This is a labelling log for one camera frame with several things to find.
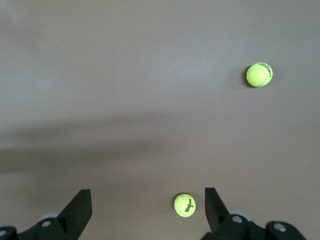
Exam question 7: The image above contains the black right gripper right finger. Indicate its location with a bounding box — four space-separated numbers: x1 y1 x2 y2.
201 187 270 240

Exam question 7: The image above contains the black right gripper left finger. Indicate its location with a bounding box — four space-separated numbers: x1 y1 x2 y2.
17 189 93 240

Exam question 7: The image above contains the yellow-green tennis ball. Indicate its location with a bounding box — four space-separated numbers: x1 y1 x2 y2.
173 192 197 218
245 62 275 88

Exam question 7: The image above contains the brown table cover sheet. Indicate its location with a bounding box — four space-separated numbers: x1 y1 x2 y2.
0 0 320 240

